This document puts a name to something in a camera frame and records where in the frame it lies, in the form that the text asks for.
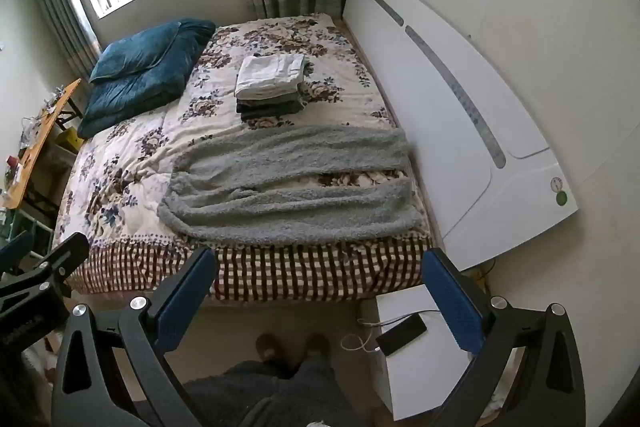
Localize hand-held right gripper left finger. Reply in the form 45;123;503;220
50;247;218;427

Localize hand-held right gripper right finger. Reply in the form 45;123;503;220
421;248;587;427

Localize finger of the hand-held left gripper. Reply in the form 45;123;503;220
0;230;37;279
0;233;91;304

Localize grey fuzzy pants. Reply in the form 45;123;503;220
157;125;425;244

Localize teal storage rack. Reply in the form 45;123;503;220
0;207;53;260

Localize black smartphone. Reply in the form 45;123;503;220
376;314;427;354

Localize white nightstand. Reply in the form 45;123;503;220
374;284;482;422

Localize person's left slipper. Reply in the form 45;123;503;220
256;333;282;361

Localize person's slipper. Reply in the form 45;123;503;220
256;333;282;361
305;333;329;359

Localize wooden desk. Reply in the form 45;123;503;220
2;78;83;220

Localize yellow box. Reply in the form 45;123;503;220
55;129;81;154

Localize red checkered bed sheet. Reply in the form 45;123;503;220
65;234;433;304

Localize person's dark grey trousers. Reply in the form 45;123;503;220
185;347;367;427

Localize person's right slipper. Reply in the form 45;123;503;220
305;333;329;359

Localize pile of small desk clutter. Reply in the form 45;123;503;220
20;87;66;158

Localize floral quilt bed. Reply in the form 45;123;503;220
52;13;433;258

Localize dark teal pillow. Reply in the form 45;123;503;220
78;18;217;138

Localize white bed headboard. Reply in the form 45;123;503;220
342;0;579;272

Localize dark folded garment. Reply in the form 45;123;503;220
236;99;305;120

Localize white folded garment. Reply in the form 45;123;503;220
235;53;307;98

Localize narrow grey-green curtain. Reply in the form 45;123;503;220
22;0;101;80

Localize white charging cable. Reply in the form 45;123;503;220
341;307;442;353

